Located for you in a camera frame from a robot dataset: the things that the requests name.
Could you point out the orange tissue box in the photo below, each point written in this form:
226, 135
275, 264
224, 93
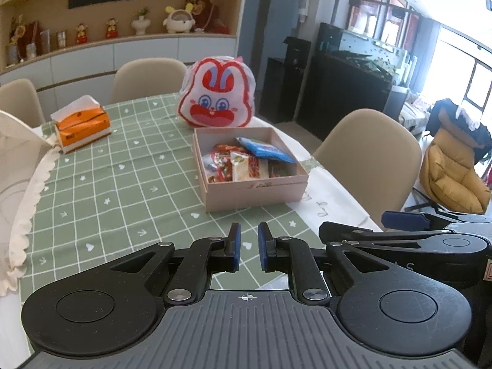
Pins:
82, 130

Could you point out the green checked tablecloth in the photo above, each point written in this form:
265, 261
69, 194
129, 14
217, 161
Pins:
115, 184

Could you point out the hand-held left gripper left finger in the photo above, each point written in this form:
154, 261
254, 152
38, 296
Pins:
233, 248

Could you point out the red gift box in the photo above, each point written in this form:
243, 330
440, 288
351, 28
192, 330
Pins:
29, 40

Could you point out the white plush with yellow ears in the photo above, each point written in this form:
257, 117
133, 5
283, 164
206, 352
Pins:
177, 19

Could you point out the brown snack packet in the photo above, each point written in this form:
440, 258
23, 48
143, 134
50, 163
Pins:
282, 169

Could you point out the grey red snack packet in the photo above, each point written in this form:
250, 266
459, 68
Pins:
240, 165

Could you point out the red egg snack packet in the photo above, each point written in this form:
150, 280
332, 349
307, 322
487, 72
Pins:
226, 150

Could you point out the white vase with plant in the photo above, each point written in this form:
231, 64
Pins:
140, 23

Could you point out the white lace food cover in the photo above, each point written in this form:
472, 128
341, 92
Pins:
19, 169

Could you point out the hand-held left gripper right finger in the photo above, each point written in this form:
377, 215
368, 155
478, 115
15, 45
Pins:
264, 248

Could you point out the white red rabbit bag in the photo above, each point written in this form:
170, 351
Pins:
215, 100

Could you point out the framed wall picture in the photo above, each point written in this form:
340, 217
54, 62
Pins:
396, 15
368, 0

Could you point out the red doll figurine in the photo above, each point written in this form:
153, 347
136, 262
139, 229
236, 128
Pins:
80, 34
112, 29

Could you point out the black floor cabinet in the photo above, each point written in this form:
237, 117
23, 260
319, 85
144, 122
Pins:
286, 84

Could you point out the black fish tank cabinet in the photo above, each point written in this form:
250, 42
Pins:
346, 84

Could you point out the blue seaweed snack packet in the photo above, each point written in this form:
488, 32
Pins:
267, 150

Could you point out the dark jacket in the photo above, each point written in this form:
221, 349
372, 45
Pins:
449, 115

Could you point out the beige chair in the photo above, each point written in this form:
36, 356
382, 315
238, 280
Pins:
369, 150
21, 102
150, 78

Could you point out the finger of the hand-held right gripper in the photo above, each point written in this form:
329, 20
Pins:
403, 220
376, 238

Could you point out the red orange snack packet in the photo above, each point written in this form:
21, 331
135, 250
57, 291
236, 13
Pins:
257, 169

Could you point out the brown monkey plush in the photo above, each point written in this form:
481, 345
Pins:
209, 15

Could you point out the yellow lounge chair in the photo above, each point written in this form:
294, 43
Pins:
449, 176

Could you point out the clear cookie packet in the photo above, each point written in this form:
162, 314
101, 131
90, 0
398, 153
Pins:
217, 169

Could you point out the pink cardboard box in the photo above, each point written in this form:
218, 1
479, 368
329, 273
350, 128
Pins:
250, 198

